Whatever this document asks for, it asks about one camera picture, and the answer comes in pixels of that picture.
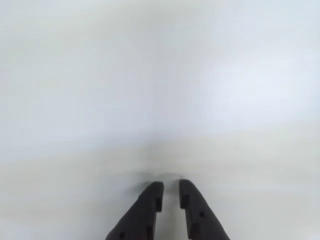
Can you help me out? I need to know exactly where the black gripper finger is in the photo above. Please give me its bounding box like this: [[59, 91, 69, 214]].
[[104, 181, 165, 240], [178, 179, 231, 240]]

